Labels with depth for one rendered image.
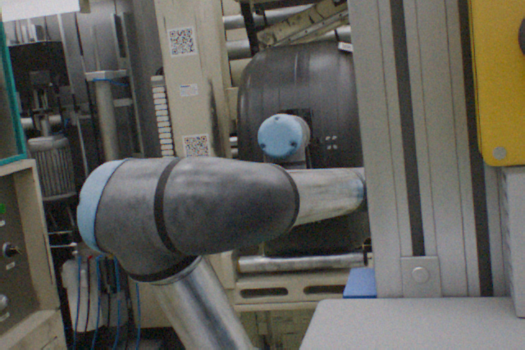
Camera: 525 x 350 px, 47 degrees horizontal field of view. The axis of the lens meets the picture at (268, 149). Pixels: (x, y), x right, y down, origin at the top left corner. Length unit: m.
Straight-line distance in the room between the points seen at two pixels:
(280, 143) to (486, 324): 0.66
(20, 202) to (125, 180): 0.84
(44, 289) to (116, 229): 0.87
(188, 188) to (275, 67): 0.88
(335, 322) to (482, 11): 0.23
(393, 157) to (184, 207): 0.28
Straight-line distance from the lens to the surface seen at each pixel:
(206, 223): 0.65
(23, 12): 1.94
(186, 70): 1.64
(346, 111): 1.41
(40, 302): 1.59
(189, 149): 1.66
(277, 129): 1.03
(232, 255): 1.59
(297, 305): 1.61
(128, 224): 0.70
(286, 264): 1.59
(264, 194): 0.67
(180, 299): 0.80
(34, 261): 1.56
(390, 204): 0.45
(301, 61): 1.50
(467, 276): 0.47
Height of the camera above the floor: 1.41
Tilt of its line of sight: 8 degrees down
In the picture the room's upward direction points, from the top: 7 degrees counter-clockwise
